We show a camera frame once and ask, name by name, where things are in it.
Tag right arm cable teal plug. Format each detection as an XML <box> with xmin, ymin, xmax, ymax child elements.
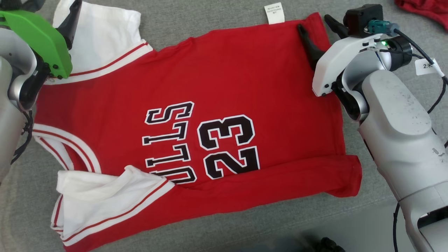
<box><xmin>364</xmin><ymin>20</ymin><xmax>448</xmax><ymax>252</ymax></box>

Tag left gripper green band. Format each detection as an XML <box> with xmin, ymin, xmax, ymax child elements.
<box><xmin>0</xmin><ymin>0</ymin><xmax>83</xmax><ymax>82</ymax></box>

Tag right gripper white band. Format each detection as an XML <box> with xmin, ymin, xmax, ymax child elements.
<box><xmin>297</xmin><ymin>14</ymin><xmax>384</xmax><ymax>97</ymax></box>

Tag white cable label tag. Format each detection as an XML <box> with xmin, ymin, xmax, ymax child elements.
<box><xmin>415</xmin><ymin>58</ymin><xmax>442</xmax><ymax>77</ymax></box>

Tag red shorts white trim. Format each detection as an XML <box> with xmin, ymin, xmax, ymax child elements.
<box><xmin>395</xmin><ymin>0</ymin><xmax>448</xmax><ymax>32</ymax></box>

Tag red jersey white sleeves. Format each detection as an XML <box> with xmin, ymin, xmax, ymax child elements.
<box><xmin>32</xmin><ymin>0</ymin><xmax>363</xmax><ymax>252</ymax></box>

